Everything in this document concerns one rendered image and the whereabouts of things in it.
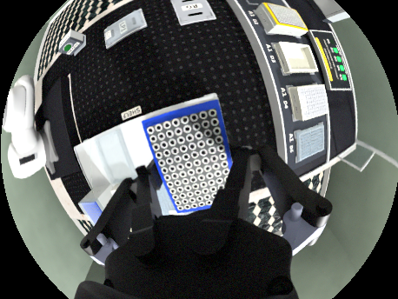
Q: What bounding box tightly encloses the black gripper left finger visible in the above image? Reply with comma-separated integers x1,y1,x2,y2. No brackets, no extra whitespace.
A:
80,158,163,268

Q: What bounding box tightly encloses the white ready key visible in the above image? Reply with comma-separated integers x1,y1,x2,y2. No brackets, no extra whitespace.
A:
58,30,86,55

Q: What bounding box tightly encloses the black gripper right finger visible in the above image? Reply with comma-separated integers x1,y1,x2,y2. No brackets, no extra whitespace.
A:
190,133,333,263

